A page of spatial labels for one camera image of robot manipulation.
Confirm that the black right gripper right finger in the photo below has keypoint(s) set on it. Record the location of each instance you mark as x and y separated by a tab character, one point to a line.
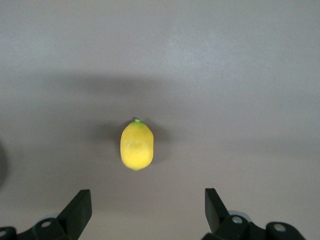
225	226

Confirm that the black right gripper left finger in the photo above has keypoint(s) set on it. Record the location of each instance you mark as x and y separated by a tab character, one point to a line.
50	230

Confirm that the yellow lemon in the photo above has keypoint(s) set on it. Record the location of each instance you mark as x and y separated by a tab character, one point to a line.
137	147

